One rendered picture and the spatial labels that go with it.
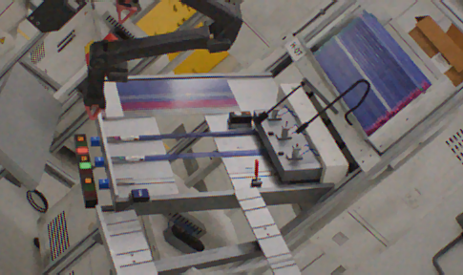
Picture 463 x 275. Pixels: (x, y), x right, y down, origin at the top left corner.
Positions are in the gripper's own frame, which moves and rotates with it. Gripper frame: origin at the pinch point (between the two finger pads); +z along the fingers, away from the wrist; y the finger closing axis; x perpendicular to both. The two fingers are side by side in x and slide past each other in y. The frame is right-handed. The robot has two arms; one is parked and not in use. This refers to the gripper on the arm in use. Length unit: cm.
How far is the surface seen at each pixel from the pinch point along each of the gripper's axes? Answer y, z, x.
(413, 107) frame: -33, -26, -93
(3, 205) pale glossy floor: 42, 75, 30
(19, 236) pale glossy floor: 29, 80, 24
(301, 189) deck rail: -32, 6, -63
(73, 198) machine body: 31, 62, 1
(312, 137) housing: -15, -1, -71
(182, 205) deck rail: -32.1, 10.7, -24.6
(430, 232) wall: 35, 101, -184
